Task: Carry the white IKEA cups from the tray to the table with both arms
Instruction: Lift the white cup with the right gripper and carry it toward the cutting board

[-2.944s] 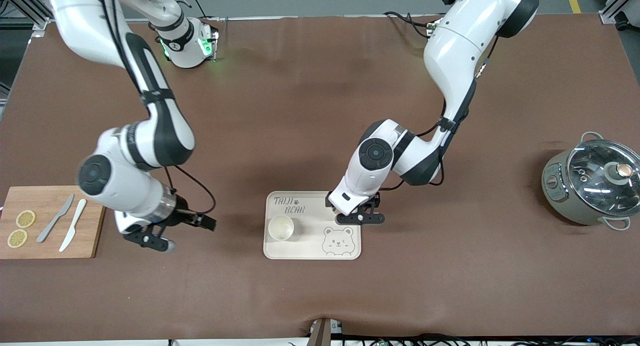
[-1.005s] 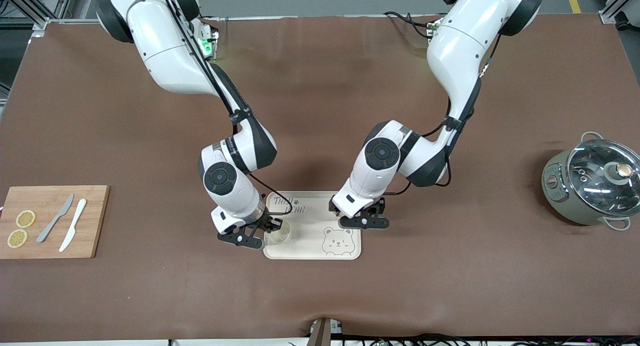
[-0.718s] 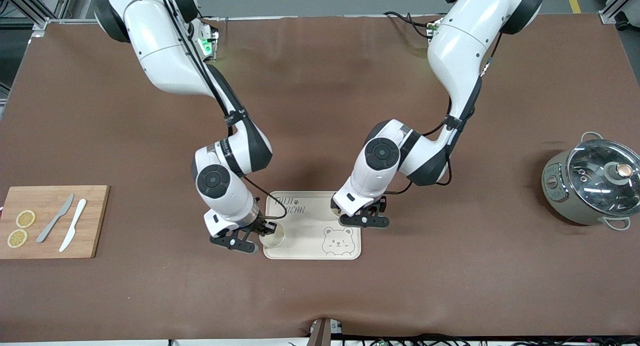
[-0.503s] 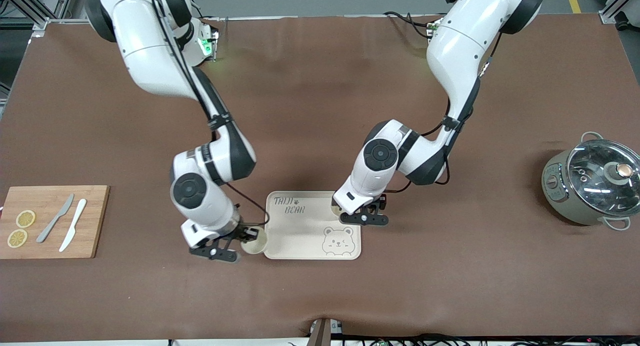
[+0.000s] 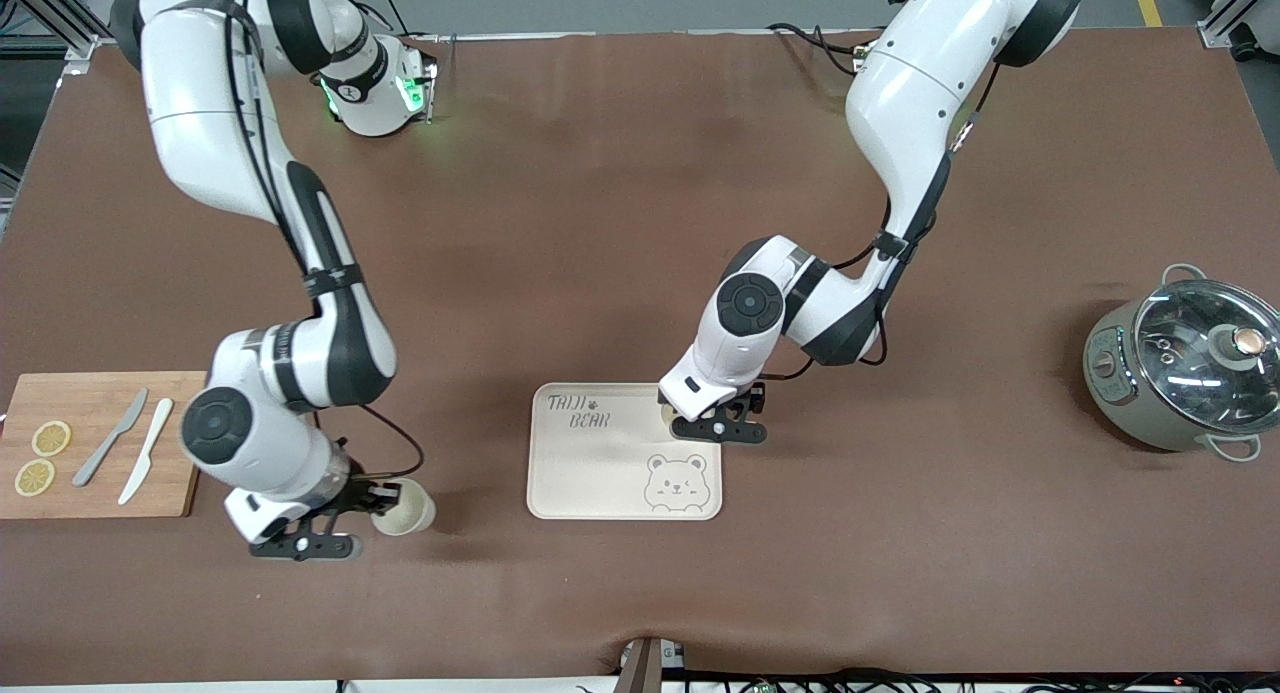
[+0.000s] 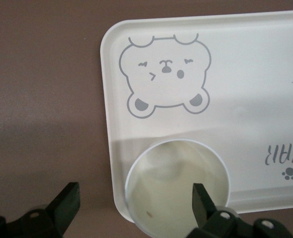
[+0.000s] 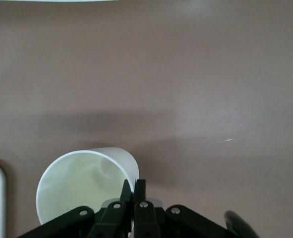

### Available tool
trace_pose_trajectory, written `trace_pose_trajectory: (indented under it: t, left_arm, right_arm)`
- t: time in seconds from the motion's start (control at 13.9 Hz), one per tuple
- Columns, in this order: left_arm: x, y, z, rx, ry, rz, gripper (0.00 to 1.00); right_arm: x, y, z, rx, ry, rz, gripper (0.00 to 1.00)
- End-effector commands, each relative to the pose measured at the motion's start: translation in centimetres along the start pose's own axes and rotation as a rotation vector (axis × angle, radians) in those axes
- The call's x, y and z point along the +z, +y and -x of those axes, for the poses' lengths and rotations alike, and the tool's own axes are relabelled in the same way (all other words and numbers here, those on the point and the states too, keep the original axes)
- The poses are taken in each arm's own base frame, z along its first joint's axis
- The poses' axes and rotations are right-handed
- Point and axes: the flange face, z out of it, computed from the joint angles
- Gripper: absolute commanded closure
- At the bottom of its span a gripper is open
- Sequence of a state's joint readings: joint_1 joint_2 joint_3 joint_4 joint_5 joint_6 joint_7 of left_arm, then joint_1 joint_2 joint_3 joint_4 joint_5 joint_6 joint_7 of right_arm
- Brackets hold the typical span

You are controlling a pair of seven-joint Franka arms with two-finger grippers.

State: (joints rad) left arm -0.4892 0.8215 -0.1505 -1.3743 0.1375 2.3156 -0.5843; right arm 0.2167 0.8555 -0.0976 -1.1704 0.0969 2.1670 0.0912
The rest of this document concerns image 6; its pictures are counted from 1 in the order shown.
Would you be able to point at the brown table cover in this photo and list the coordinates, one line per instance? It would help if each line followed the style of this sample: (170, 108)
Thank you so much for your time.
(42, 86)

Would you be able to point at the cream tray with bear print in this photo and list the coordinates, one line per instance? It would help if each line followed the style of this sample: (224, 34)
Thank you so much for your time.
(235, 74)

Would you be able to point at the white plastic cup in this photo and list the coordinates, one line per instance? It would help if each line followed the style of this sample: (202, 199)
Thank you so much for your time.
(171, 178)

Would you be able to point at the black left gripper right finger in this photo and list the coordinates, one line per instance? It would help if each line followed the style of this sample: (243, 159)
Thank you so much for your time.
(203, 210)

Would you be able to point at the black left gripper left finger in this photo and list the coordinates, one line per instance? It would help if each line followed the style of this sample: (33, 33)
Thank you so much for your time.
(59, 210)

